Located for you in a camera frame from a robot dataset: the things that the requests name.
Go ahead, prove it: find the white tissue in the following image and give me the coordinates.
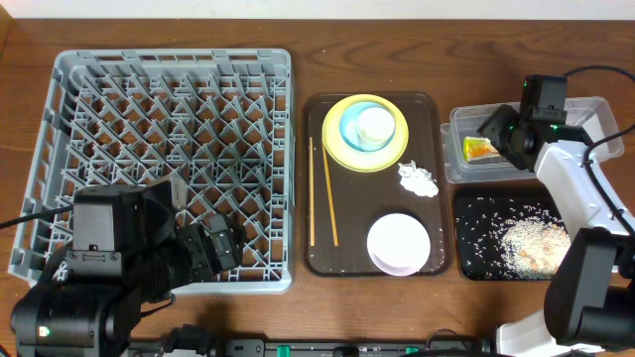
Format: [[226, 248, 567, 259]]
[[398, 160, 440, 197]]

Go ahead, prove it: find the pile of rice waste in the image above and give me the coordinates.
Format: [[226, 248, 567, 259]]
[[463, 196, 572, 279]]

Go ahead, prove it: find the black tray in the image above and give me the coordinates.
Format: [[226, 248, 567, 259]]
[[451, 186, 604, 282]]

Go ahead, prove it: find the clear plastic bin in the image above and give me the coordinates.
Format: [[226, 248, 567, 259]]
[[441, 96, 618, 183]]

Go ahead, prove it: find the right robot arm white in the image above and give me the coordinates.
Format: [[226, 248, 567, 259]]
[[477, 105, 634, 353]]

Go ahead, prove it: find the dark brown tray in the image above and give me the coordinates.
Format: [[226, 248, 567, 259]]
[[301, 92, 452, 278]]

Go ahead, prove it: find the cream cup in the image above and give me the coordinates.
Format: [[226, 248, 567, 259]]
[[357, 107, 395, 151]]

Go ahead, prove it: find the grey dishwasher rack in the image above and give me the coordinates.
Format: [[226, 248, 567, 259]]
[[8, 49, 296, 295]]

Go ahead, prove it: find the light blue bowl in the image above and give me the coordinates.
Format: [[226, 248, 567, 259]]
[[339, 102, 394, 152]]

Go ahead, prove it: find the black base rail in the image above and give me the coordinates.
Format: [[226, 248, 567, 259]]
[[124, 324, 497, 357]]

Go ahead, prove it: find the green yellow snack wrapper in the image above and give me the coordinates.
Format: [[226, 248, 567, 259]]
[[462, 136, 499, 163]]

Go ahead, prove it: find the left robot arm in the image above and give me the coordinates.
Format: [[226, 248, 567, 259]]
[[10, 181, 246, 356]]

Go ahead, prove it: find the white pink bowl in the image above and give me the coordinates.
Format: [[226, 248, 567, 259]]
[[366, 213, 432, 277]]

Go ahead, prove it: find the yellow plate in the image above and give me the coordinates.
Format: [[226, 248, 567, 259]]
[[321, 94, 409, 173]]

